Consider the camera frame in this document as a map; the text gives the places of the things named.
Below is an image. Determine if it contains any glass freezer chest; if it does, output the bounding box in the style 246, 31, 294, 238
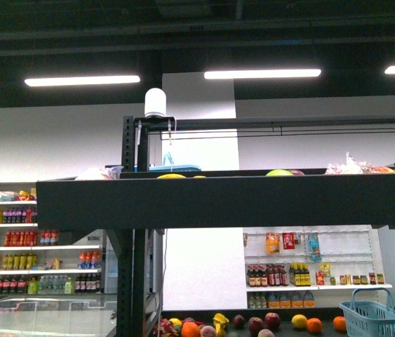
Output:
0, 294, 117, 336

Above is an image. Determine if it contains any white sauce shelf unit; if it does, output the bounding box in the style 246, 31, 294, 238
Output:
243, 225, 392, 309

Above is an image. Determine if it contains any dark red apple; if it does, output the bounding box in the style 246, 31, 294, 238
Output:
264, 312, 281, 330
248, 317, 265, 337

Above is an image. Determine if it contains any ceiling light middle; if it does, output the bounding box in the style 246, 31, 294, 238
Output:
204, 69, 321, 79

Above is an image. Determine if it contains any orange beside far lemon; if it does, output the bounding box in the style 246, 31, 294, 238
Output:
306, 318, 323, 333

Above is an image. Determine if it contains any white dome device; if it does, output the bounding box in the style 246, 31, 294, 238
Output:
145, 88, 167, 118

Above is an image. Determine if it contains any yellow lemon on far shelf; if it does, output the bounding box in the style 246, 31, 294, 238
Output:
291, 314, 307, 330

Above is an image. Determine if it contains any large orange front left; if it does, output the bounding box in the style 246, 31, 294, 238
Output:
181, 322, 201, 337

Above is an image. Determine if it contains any black metal shelf rack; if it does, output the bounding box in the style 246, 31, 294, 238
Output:
36, 116, 395, 336

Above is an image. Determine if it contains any white drinks shelf unit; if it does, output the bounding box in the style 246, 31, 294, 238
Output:
0, 182, 104, 296

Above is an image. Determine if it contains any green fruit on top shelf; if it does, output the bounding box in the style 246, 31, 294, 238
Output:
266, 169, 293, 176

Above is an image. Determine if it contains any ceiling light left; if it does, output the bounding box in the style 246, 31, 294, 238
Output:
25, 75, 140, 87

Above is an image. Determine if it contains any orange near small basket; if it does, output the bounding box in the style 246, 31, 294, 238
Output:
333, 316, 347, 333

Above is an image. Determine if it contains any small blue basket on shelf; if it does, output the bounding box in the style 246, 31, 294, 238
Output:
339, 287, 395, 337

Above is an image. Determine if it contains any dark red apple left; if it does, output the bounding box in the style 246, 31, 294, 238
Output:
248, 317, 265, 337

